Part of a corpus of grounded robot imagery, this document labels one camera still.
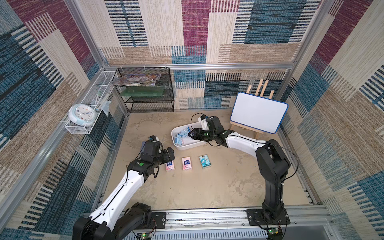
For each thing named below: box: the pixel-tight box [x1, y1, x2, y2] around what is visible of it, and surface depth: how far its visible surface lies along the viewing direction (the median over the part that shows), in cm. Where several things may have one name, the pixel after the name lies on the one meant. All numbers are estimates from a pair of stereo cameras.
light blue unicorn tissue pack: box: [175, 126, 191, 142], surface depth 103 cm
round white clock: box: [68, 103, 98, 127], surface depth 68 cm
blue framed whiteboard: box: [230, 92, 289, 134], surface depth 93 cm
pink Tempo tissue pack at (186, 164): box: [181, 156, 192, 171], surface depth 91 cm
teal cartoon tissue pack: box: [198, 154, 212, 169], surface depth 93 cm
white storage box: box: [171, 122, 207, 151], surface depth 98 cm
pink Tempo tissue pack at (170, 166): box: [165, 160, 175, 172], surface depth 91 cm
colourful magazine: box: [112, 74, 161, 86], surface depth 83 cm
